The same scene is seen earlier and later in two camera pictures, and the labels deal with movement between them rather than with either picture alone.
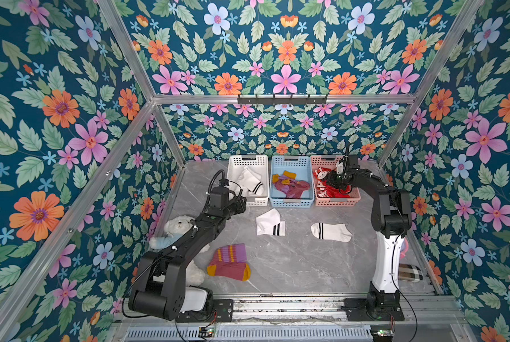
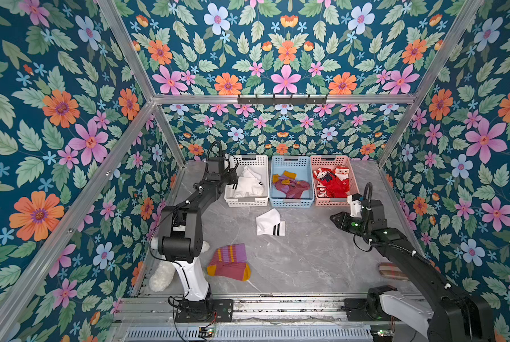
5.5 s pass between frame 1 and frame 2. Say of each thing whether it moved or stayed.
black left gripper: moved
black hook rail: stayed
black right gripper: moved
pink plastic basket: stayed
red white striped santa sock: stayed
